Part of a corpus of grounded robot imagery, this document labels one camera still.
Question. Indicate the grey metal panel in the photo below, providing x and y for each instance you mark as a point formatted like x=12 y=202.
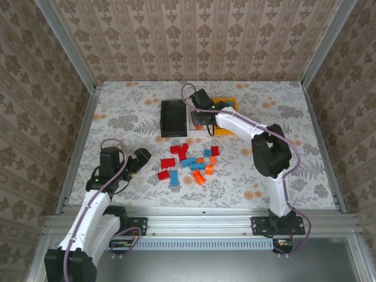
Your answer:
x=205 y=264

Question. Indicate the aluminium panel frame bar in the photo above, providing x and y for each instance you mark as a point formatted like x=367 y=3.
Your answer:
x=39 y=255
x=362 y=258

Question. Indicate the aluminium frame post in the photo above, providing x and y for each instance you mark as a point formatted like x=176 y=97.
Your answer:
x=326 y=44
x=70 y=47

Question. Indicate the aluminium side rail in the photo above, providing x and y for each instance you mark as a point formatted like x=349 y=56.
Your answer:
x=314 y=117
x=89 y=117

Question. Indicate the black plastic bin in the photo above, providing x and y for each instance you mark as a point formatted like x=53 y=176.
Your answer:
x=174 y=117

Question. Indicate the yellow plastic bin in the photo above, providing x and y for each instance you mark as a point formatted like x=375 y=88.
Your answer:
x=224 y=132

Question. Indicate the orange lego wedge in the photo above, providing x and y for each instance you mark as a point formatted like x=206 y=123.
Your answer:
x=198 y=177

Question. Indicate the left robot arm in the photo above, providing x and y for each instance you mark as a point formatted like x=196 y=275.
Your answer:
x=88 y=214

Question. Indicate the floral table cover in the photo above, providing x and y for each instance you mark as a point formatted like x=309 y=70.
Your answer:
x=141 y=194

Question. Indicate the white plastic bin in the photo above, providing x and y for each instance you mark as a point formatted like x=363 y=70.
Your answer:
x=194 y=132

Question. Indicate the long red lego brick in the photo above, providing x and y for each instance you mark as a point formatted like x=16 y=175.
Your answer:
x=168 y=163
x=184 y=152

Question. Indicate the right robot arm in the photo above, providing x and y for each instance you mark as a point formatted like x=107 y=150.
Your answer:
x=273 y=152

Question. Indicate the aluminium cross rail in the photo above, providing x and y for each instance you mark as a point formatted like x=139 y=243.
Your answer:
x=199 y=223

